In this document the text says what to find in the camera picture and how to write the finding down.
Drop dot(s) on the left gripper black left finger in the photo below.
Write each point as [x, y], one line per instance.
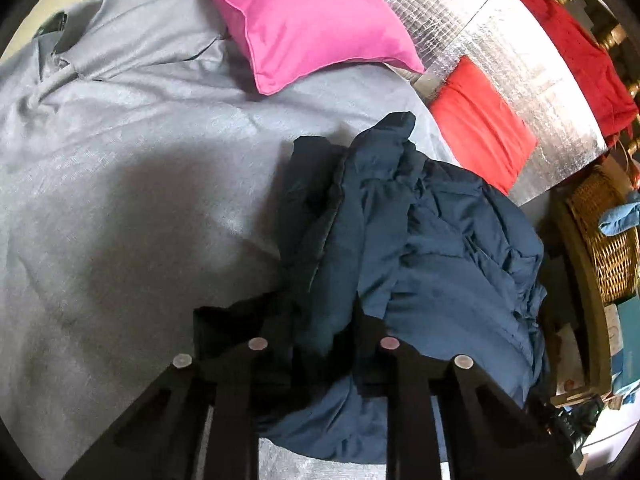
[199, 415]

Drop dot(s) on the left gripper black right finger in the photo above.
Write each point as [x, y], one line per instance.
[442, 406]

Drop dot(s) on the navy blue quilted jacket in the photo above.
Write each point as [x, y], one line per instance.
[444, 259]

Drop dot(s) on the teal cardboard box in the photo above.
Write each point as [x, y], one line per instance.
[623, 336]

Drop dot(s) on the wooden side table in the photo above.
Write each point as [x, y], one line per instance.
[598, 377]

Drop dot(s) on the grey bed sheet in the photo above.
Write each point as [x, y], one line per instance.
[140, 173]

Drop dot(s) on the blue cloth in basket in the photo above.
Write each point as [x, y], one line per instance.
[621, 218]

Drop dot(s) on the red cushion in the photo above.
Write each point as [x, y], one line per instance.
[486, 136]

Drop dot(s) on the red blanket on railing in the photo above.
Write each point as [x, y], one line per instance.
[591, 66]

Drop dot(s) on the pink pillow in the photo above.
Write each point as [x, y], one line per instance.
[286, 40]

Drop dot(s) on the silver foil insulation panel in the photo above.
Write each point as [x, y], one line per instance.
[508, 45]

